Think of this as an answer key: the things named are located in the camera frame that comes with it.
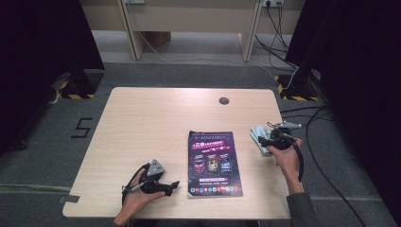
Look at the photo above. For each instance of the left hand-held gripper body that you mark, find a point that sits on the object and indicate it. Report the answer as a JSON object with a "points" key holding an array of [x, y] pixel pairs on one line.
{"points": [[151, 183]]}

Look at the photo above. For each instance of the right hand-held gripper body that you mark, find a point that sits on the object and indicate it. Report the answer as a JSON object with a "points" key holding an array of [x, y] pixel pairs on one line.
{"points": [[282, 140]]}

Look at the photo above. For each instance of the light blue cloth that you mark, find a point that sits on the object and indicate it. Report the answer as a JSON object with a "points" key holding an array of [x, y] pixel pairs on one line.
{"points": [[258, 130]]}

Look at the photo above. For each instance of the illustrated magazine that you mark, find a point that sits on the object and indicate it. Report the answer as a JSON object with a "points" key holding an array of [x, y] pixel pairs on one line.
{"points": [[214, 164]]}

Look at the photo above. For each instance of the person's left hand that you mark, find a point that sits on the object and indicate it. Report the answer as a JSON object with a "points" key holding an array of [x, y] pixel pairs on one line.
{"points": [[137, 201]]}

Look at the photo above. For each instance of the person's right hand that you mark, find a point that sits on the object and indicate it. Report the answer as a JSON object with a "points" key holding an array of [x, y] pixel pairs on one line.
{"points": [[287, 164]]}

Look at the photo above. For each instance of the round table grommet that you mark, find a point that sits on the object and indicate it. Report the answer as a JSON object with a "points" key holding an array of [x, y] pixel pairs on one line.
{"points": [[223, 101]]}

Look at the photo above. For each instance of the stand base with hazard tape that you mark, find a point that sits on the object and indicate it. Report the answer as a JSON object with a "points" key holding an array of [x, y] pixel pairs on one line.
{"points": [[298, 86], [80, 83]]}

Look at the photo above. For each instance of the black curtain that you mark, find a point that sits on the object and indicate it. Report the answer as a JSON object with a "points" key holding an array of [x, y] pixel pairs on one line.
{"points": [[38, 63], [362, 78]]}

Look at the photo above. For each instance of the beige wooden desk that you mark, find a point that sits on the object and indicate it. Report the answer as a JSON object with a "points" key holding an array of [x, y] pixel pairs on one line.
{"points": [[189, 19]]}

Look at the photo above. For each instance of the brown cardboard box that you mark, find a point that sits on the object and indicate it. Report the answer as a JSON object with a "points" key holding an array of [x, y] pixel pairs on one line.
{"points": [[159, 38]]}

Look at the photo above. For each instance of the white wall socket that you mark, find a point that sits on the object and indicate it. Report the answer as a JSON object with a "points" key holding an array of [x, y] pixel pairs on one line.
{"points": [[272, 2]]}

